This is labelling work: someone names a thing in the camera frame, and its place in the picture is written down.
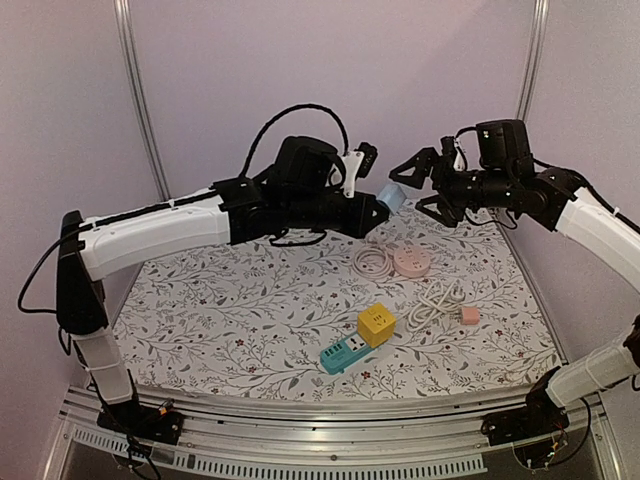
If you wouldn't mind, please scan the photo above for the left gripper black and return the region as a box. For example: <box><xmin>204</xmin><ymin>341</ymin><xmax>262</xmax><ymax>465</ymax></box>
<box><xmin>286</xmin><ymin>188</ymin><xmax>390</xmax><ymax>238</ymax></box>

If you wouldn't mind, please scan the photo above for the blue charger cube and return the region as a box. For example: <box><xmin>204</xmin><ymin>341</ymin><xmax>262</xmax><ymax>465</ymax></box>
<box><xmin>376</xmin><ymin>183</ymin><xmax>407</xmax><ymax>215</ymax></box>

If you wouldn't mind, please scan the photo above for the yellow cube socket adapter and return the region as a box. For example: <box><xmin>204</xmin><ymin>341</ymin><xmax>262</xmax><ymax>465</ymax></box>
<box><xmin>357</xmin><ymin>303</ymin><xmax>396</xmax><ymax>348</ymax></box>

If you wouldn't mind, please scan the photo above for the teal power strip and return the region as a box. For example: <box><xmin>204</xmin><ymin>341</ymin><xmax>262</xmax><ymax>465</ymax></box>
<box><xmin>319</xmin><ymin>331</ymin><xmax>382</xmax><ymax>375</ymax></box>

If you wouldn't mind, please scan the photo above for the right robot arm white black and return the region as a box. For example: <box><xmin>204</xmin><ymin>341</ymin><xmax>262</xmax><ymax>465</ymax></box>
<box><xmin>389</xmin><ymin>119</ymin><xmax>639</xmax><ymax>436</ymax></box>

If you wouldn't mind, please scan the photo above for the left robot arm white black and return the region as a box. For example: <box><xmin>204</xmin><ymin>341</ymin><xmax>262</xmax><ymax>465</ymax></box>
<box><xmin>56</xmin><ymin>136</ymin><xmax>389</xmax><ymax>434</ymax></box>

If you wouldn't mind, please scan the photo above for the pink round power strip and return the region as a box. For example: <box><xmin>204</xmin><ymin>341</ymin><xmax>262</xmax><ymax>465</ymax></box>
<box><xmin>392</xmin><ymin>245</ymin><xmax>431</xmax><ymax>279</ymax></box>

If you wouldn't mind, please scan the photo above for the floral table mat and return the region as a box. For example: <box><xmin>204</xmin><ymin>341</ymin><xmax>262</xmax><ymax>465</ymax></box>
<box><xmin>114</xmin><ymin>202</ymin><xmax>564</xmax><ymax>402</ymax></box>

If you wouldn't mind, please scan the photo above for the pink charger cube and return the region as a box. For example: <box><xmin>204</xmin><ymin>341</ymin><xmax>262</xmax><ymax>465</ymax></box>
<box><xmin>459</xmin><ymin>306</ymin><xmax>481</xmax><ymax>326</ymax></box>

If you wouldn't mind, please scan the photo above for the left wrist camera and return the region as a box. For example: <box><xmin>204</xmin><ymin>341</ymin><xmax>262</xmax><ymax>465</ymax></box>
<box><xmin>342</xmin><ymin>142</ymin><xmax>378</xmax><ymax>198</ymax></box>

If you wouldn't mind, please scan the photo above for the white power strip cable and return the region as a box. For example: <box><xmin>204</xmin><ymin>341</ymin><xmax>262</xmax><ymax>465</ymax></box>
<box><xmin>399</xmin><ymin>279</ymin><xmax>463</xmax><ymax>329</ymax></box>

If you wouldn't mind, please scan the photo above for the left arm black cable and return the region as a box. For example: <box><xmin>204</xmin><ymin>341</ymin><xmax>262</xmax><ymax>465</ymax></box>
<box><xmin>241</xmin><ymin>103</ymin><xmax>351</xmax><ymax>247</ymax></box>

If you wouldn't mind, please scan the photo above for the right aluminium corner post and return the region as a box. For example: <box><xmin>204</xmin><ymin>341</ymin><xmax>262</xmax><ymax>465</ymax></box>
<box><xmin>516</xmin><ymin>0</ymin><xmax>550</xmax><ymax>121</ymax></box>

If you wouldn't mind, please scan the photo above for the aluminium corner post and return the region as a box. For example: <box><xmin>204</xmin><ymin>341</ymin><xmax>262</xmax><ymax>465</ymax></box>
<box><xmin>516</xmin><ymin>0</ymin><xmax>550</xmax><ymax>121</ymax></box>
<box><xmin>113</xmin><ymin>0</ymin><xmax>171</xmax><ymax>200</ymax></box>

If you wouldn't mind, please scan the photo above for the aluminium front rail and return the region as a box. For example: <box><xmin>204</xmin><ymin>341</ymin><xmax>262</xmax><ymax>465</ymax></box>
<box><xmin>43</xmin><ymin>387</ymin><xmax>624</xmax><ymax>479</ymax></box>

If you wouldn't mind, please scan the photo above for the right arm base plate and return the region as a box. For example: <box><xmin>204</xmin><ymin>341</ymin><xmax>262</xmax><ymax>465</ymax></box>
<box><xmin>480</xmin><ymin>404</ymin><xmax>570</xmax><ymax>446</ymax></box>

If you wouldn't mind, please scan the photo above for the left aluminium corner post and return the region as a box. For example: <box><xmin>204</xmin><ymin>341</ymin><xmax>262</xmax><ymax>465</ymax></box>
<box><xmin>113</xmin><ymin>0</ymin><xmax>171</xmax><ymax>200</ymax></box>

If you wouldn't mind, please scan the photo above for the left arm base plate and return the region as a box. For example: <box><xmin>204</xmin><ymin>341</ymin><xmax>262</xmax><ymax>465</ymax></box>
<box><xmin>97</xmin><ymin>399</ymin><xmax>185</xmax><ymax>445</ymax></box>

